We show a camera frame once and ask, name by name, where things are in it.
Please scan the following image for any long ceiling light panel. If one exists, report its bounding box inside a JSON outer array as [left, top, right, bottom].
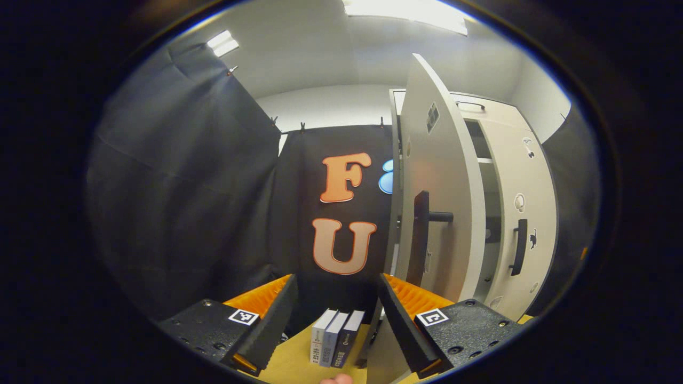
[[341, 0, 469, 36]]

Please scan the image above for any grey cabinet drawer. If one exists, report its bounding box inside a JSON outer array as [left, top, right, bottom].
[[451, 92, 521, 126]]

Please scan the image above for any dark navy book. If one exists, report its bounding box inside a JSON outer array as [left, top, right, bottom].
[[331, 310, 367, 369]]

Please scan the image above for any black backdrop cloth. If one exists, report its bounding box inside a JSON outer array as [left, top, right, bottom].
[[267, 124, 398, 337], [88, 43, 283, 321], [542, 104, 601, 315]]

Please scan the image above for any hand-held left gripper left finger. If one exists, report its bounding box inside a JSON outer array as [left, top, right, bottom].
[[158, 274, 298, 377]]

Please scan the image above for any light grey book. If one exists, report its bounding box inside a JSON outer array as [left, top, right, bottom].
[[309, 308, 339, 366]]

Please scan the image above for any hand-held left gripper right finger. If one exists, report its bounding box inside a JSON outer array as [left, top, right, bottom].
[[378, 273, 526, 379]]

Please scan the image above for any grey cabinet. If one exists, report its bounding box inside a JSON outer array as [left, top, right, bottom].
[[387, 88, 560, 326]]

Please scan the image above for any grey cabinet door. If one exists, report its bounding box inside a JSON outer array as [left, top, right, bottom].
[[480, 117, 558, 321], [366, 52, 487, 384]]

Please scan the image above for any blue grey book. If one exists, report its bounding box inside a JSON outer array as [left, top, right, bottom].
[[319, 311, 351, 367]]

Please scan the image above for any small ceiling light panel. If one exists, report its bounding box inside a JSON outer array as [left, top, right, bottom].
[[207, 30, 240, 58]]

